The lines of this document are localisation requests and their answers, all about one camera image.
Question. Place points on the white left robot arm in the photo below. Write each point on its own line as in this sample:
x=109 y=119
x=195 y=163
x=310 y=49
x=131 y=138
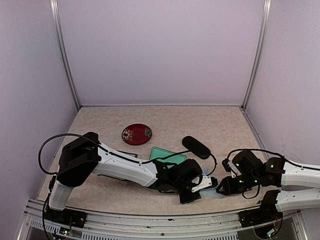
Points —
x=86 y=155

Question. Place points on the right metal corner post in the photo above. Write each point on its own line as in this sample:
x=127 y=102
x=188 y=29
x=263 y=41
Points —
x=258 y=53

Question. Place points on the black frame sunglasses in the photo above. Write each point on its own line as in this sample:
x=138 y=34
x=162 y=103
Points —
x=129 y=153

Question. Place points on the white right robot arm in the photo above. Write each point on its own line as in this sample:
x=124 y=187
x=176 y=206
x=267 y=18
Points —
x=298 y=185

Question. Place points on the metal corner post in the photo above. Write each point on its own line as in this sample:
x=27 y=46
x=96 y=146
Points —
x=258 y=53
x=54 y=6

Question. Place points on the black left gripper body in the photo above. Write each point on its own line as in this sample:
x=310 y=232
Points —
x=180 y=186

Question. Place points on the red floral plate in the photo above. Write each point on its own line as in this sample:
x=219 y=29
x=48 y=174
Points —
x=136 y=134

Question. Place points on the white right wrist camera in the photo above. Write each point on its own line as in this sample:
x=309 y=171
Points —
x=229 y=167

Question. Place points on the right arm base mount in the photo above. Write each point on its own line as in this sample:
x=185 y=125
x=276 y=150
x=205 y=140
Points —
x=265 y=213

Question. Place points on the black glasses case beige lining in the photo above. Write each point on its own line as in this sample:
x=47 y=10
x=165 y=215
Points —
x=196 y=147

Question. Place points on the blue cloth pouch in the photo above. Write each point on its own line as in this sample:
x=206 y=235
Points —
x=211 y=192

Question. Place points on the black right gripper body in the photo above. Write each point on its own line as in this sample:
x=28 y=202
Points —
x=250 y=180

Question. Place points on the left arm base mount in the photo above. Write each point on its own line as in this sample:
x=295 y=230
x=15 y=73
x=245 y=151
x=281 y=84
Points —
x=68 y=217

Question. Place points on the left metal corner post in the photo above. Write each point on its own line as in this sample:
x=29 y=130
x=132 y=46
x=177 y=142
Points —
x=54 y=6

